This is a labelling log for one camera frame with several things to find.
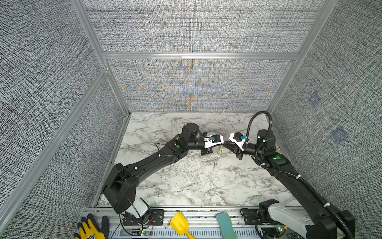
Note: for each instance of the yellow black work glove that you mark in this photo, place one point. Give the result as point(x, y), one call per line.
point(89, 229)

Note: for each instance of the aluminium horizontal frame bar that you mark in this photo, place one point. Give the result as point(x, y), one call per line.
point(198, 55)

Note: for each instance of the yellow plastic scoop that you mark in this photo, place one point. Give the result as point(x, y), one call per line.
point(180, 224)

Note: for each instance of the black remote control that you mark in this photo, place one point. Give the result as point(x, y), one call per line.
point(294, 236)

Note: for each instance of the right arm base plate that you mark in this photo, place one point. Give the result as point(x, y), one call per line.
point(251, 216)

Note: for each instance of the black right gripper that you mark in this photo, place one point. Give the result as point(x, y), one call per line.
point(237, 150)

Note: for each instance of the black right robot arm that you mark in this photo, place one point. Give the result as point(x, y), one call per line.
point(324, 220)

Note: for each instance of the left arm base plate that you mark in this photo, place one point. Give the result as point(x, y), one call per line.
point(154, 217)

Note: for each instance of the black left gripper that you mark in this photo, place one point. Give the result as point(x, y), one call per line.
point(206, 151)

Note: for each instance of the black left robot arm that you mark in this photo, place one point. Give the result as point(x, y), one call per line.
point(122, 181)

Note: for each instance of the aluminium corner frame post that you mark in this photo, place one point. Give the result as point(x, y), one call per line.
point(89, 30)

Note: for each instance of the teal green sponge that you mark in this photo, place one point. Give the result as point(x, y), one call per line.
point(226, 226)

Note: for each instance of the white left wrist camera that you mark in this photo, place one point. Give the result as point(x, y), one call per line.
point(214, 140)

